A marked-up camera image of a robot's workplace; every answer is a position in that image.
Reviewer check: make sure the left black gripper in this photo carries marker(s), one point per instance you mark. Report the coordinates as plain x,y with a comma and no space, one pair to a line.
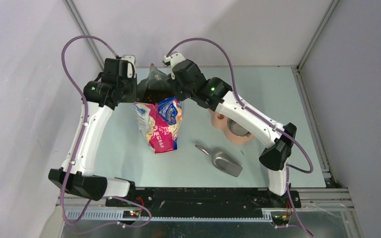
132,96

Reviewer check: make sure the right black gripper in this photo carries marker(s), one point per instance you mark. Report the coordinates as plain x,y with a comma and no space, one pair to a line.
173,81

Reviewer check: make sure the colourful pet food bag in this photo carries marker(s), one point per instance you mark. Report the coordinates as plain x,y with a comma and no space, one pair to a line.
158,123

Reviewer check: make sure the metal food scoop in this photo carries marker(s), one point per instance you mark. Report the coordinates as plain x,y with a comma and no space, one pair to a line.
223,162

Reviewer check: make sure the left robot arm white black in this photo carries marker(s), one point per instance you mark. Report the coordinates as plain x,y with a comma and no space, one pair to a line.
76,174

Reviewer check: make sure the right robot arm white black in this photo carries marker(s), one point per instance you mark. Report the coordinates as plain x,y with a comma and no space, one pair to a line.
278,139

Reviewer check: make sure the brown pet food kibble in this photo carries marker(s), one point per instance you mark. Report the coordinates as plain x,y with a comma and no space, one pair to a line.
154,97

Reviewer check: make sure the pink double pet feeder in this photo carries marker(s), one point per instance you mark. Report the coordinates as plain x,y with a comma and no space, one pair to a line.
219,121

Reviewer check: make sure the near steel bowl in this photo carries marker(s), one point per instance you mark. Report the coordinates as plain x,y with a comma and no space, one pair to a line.
237,129

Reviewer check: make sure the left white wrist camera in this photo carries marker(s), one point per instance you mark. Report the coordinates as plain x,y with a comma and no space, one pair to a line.
131,60

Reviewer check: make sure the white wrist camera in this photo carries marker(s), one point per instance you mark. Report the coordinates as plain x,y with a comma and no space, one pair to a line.
173,59
131,60

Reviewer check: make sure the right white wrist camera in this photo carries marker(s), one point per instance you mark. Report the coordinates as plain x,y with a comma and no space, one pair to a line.
173,59

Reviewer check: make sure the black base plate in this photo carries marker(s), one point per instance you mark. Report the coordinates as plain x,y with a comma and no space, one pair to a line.
232,203

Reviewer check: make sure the aluminium frame rail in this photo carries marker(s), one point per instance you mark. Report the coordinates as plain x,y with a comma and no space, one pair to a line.
312,199

